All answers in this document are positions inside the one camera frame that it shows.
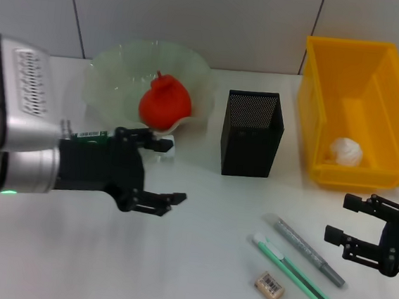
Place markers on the grey pen with clear cap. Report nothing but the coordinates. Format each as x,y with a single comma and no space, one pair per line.
293,236

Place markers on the black mesh pen holder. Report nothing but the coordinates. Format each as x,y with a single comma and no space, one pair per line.
249,150

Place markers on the translucent green wavy fruit bowl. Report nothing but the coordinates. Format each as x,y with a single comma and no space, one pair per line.
123,64

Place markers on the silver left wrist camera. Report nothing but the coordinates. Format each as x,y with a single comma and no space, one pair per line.
22,79

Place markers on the clear water bottle green label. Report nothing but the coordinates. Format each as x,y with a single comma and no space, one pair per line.
91,135

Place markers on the red toy fruit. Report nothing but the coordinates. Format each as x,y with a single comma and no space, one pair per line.
165,104

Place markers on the mint green utility knife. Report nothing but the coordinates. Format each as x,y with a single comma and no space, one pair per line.
300,276

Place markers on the yellow plastic storage bin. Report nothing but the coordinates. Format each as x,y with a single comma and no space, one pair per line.
340,82

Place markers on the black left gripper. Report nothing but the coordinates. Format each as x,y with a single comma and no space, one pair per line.
95,164

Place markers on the white paper ball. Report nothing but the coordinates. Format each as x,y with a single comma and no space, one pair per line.
346,151

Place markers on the beige eraser with barcode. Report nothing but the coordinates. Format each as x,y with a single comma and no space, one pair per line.
269,286

